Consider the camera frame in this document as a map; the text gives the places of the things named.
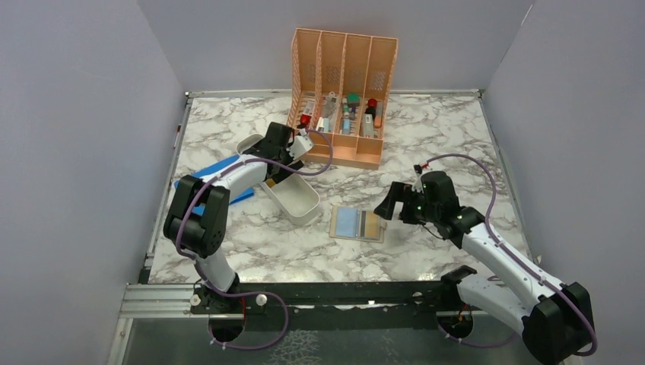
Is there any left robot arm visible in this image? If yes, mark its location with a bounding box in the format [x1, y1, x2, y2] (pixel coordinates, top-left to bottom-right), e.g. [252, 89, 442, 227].
[163, 122, 313, 313]

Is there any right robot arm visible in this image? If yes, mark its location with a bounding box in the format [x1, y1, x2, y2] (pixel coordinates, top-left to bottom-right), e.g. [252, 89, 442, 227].
[374, 171, 597, 364]

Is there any red capped item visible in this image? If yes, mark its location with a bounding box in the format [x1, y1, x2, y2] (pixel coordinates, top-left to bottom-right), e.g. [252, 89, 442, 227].
[296, 113, 312, 129]

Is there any beige card holder wallet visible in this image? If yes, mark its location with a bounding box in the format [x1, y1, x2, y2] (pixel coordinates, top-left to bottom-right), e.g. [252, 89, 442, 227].
[329, 205, 386, 243]

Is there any white oblong tray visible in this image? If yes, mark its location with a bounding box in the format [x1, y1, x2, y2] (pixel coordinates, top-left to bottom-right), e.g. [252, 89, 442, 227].
[237, 131, 320, 226]

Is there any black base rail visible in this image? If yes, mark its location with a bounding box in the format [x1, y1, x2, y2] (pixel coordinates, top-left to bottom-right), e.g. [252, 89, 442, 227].
[189, 281, 477, 337]

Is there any green capped bottle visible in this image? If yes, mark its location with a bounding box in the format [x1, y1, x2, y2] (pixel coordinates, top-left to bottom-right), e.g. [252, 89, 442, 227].
[345, 93, 361, 108]

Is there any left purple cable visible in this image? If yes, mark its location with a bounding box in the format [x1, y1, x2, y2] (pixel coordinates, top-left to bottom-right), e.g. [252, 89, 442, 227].
[174, 129, 335, 298]

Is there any orange marker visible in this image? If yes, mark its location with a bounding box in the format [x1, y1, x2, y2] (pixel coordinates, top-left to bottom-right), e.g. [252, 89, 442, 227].
[373, 102, 383, 129]

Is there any red black bottle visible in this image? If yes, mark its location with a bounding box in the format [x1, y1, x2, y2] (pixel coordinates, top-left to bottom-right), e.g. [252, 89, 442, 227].
[365, 98, 378, 119]

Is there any blue notebook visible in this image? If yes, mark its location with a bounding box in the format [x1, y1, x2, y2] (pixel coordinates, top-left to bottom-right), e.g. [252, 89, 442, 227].
[167, 154, 267, 221]

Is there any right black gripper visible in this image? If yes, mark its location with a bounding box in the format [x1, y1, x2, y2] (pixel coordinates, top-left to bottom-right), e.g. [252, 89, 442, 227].
[374, 180, 440, 225]

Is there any peach desk organizer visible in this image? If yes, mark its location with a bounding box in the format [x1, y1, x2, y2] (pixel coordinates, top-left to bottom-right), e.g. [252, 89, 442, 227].
[287, 28, 399, 170]

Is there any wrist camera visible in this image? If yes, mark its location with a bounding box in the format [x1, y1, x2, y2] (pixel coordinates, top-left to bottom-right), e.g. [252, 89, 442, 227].
[288, 129, 314, 160]
[411, 173, 425, 194]

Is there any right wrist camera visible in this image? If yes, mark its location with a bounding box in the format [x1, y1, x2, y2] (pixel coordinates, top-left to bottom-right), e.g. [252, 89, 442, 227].
[411, 173, 425, 194]

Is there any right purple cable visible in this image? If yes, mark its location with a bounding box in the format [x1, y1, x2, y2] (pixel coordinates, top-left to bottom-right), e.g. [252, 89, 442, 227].
[415, 153, 599, 356]

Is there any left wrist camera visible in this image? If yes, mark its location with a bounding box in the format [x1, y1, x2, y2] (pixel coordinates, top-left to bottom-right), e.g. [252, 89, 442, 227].
[288, 129, 314, 160]

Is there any purple cable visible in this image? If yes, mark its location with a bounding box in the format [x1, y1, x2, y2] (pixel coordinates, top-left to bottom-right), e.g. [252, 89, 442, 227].
[415, 153, 599, 356]
[174, 129, 335, 298]

